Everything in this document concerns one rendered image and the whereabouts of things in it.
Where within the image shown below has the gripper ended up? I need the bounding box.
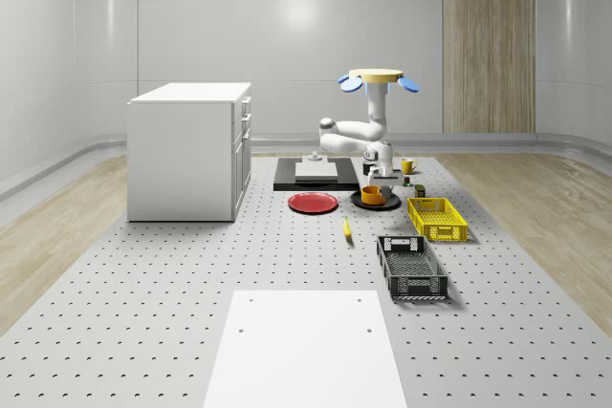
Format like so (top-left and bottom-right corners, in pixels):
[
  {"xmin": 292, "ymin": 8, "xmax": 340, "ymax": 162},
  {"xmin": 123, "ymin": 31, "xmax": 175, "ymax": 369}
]
[{"xmin": 366, "ymin": 165, "xmax": 402, "ymax": 199}]

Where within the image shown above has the yellow bowl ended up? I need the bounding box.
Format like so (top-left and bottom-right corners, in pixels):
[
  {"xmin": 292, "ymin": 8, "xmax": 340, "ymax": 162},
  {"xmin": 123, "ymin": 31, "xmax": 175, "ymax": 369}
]
[{"xmin": 361, "ymin": 184, "xmax": 386, "ymax": 205}]

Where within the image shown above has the black plate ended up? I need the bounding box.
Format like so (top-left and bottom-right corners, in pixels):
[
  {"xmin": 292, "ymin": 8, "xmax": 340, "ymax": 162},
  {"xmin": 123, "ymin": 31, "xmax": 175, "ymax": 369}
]
[{"xmin": 350, "ymin": 189, "xmax": 404, "ymax": 212}]

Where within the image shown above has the yellow basket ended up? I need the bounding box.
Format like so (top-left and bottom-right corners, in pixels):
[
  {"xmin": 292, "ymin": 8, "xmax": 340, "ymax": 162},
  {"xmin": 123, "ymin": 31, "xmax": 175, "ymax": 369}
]
[{"xmin": 406, "ymin": 197, "xmax": 470, "ymax": 243}]

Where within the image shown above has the red plate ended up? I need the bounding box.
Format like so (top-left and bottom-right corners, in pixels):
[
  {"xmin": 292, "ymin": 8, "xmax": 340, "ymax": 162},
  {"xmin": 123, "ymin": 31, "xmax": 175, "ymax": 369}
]
[{"xmin": 287, "ymin": 191, "xmax": 340, "ymax": 216}]

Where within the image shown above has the dark grey basket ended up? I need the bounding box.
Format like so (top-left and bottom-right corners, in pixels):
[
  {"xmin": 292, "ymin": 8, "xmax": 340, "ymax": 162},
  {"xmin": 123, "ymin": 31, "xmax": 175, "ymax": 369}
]
[{"xmin": 375, "ymin": 234, "xmax": 450, "ymax": 302}]

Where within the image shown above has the drone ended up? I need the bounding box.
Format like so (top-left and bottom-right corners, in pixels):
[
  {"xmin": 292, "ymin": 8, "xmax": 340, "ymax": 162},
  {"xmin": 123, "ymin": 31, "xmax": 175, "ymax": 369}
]
[{"xmin": 337, "ymin": 68, "xmax": 421, "ymax": 94}]

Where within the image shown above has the white board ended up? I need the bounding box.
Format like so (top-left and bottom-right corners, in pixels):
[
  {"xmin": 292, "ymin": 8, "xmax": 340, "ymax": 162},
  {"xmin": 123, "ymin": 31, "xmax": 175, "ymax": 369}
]
[{"xmin": 202, "ymin": 290, "xmax": 409, "ymax": 408}]

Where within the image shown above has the white cabinet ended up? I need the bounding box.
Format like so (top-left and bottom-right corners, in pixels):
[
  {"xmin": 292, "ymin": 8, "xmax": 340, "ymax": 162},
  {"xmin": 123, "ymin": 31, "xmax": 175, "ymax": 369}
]
[{"xmin": 126, "ymin": 81, "xmax": 253, "ymax": 224}]

